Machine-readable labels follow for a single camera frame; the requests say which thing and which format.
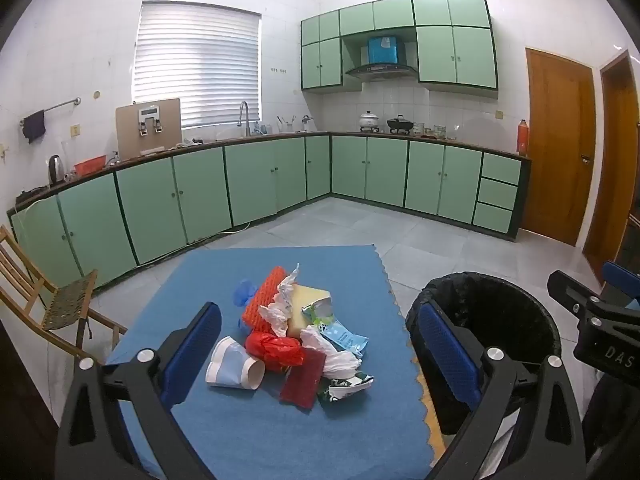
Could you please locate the wooden door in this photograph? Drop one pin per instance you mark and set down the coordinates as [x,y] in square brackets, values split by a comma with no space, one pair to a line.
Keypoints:
[620,160]
[555,150]

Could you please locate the white plastic bag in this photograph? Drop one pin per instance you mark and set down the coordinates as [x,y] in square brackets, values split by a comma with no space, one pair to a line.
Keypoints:
[340,360]

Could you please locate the white device on board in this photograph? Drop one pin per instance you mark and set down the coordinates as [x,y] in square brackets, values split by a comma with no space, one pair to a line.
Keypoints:
[149,120]

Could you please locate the light blue wrapper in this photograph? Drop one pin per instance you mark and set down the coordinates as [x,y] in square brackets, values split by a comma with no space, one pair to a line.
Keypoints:
[345,337]

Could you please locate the utensil holder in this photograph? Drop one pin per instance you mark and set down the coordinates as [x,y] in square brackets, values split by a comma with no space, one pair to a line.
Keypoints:
[286,126]

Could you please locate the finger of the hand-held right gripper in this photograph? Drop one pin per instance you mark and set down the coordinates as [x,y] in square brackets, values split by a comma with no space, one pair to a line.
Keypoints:
[575,295]
[622,282]

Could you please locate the red plastic basin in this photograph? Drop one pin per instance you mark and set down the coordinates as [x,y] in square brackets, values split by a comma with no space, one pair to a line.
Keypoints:
[90,165]

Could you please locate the red thermos bottle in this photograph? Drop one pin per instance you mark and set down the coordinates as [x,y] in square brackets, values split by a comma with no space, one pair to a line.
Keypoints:
[523,140]

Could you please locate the steel electric kettle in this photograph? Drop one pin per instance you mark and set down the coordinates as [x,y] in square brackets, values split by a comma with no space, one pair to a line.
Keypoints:
[56,170]

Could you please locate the yellow sponge block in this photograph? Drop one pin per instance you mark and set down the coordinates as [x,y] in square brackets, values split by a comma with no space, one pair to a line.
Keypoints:
[305,300]

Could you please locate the blue plastic bag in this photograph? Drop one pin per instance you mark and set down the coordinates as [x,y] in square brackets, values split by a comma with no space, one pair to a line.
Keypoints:
[245,292]

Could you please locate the steel faucet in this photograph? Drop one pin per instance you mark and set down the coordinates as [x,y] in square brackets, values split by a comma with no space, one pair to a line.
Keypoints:
[245,120]

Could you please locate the range hood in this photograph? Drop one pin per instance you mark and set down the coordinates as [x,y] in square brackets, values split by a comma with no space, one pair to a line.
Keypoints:
[382,71]

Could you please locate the white cooking pot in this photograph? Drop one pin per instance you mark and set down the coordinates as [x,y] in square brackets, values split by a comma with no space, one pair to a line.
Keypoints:
[370,121]

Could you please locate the red envelope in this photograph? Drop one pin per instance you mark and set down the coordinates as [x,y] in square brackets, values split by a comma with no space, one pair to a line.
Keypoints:
[300,380]

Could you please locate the black wok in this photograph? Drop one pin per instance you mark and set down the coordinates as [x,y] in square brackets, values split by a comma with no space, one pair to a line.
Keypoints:
[399,124]

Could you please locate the black trash bin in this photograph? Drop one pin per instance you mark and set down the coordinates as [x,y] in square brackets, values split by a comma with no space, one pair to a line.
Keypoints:
[500,305]

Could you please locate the red plastic bag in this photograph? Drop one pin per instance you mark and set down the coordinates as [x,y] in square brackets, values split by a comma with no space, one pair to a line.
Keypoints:
[272,350]

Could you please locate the white crumpled tissue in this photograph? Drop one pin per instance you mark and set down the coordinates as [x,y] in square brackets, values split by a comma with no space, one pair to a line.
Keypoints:
[282,305]

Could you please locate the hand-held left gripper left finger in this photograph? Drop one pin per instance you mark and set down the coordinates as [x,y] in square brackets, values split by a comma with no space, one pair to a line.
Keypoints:
[192,350]

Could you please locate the dark towel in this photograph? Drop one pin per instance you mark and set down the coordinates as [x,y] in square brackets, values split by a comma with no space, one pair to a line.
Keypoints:
[34,127]

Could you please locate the wooden chair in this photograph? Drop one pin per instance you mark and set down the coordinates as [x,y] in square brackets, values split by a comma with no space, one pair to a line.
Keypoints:
[65,300]

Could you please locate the metal towel bar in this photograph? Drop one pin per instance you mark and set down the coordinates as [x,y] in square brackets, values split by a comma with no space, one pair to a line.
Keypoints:
[60,106]

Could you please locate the white window blind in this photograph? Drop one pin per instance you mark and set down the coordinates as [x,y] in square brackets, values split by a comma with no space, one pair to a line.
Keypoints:
[200,60]

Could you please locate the green wall cabinets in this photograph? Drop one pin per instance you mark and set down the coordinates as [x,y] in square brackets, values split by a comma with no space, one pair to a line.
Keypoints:
[470,55]

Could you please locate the green crumpled wrapper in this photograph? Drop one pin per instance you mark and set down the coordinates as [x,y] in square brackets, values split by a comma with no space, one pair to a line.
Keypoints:
[345,387]

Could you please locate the blue felt table mat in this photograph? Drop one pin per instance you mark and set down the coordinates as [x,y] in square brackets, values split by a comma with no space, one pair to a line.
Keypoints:
[300,435]

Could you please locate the wooden board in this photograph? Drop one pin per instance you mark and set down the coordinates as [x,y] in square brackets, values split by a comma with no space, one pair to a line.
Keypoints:
[170,130]

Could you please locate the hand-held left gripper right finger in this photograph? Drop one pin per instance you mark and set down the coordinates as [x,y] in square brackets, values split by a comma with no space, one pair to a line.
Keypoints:
[445,350]

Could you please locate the green and white carton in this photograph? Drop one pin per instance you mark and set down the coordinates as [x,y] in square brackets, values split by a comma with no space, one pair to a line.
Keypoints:
[320,312]

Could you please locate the orange foam net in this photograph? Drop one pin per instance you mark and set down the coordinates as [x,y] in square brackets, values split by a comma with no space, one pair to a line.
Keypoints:
[260,300]

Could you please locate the green base cabinets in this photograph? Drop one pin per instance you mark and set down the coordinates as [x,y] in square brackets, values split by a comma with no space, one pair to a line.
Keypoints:
[150,205]

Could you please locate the white and blue paper cup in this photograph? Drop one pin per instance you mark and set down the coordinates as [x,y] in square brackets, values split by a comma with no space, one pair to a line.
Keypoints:
[232,365]

